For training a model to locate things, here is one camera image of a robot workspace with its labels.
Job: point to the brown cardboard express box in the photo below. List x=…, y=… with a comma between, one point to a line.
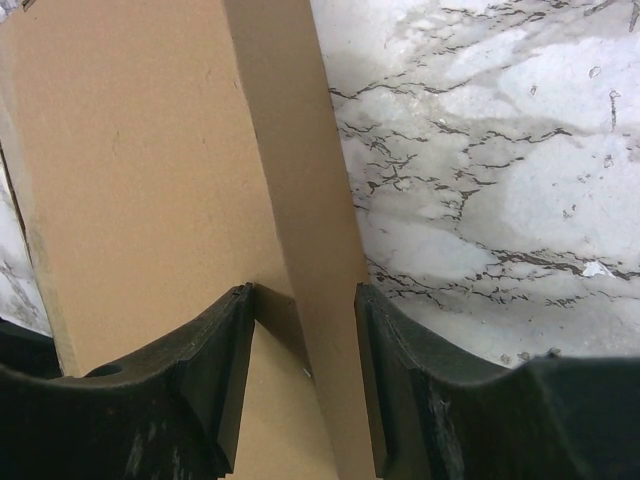
x=164, y=151

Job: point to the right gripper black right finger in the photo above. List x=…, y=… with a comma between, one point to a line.
x=436, y=411

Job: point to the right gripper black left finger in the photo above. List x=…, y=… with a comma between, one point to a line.
x=169, y=410

